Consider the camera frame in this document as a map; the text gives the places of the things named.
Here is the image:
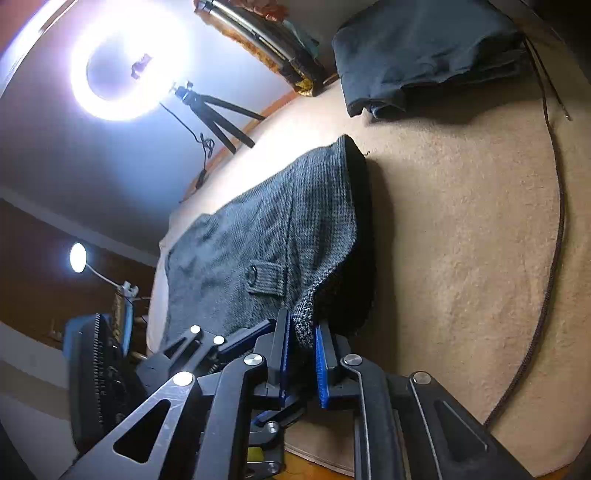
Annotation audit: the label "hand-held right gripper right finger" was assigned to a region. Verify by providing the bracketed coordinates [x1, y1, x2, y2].
[315, 321, 533, 480]

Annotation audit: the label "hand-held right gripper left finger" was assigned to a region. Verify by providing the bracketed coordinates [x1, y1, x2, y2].
[60, 308, 291, 480]

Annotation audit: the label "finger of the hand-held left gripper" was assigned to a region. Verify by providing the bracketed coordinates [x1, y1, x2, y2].
[137, 318, 278, 393]
[247, 398, 308, 479]

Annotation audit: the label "grey knit pants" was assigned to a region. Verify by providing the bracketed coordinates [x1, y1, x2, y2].
[159, 134, 376, 366]

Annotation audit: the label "dark folded pants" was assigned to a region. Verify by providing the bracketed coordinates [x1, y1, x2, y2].
[331, 0, 533, 121]

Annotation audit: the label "small gooseneck lamp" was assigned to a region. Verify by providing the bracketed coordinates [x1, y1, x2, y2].
[68, 242, 140, 302]

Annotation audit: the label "beige blanket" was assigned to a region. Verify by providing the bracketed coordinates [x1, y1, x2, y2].
[145, 0, 591, 478]

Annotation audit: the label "black tripod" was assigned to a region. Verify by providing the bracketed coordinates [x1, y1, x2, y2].
[172, 80, 267, 156]

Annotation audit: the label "black ring light cable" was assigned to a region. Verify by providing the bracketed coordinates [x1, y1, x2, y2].
[159, 102, 217, 191]

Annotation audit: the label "white ring light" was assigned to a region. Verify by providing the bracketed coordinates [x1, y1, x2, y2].
[69, 7, 195, 123]

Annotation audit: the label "brown cord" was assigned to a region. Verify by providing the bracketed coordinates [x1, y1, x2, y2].
[481, 36, 574, 429]

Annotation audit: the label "phone clip of ring light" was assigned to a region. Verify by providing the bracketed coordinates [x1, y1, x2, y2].
[130, 54, 153, 79]

